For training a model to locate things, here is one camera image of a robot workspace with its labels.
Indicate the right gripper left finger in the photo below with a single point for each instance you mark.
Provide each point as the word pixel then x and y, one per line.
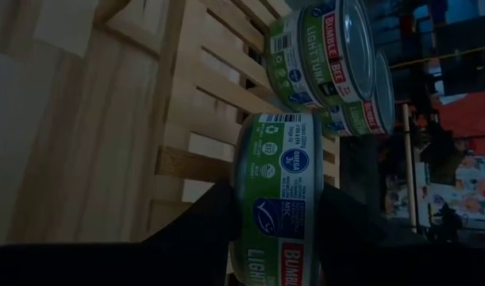
pixel 202 226

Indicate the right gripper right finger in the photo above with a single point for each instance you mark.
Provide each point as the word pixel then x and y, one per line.
pixel 345 222

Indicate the silver lid green label can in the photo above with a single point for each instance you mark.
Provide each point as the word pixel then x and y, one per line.
pixel 305 59
pixel 278 178
pixel 369 115

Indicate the wooden slatted shelf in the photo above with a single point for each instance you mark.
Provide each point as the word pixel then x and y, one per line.
pixel 226 39

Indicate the floral print poster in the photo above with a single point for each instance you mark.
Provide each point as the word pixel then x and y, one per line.
pixel 468 190

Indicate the orange red partition panel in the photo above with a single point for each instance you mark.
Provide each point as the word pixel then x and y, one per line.
pixel 472 119

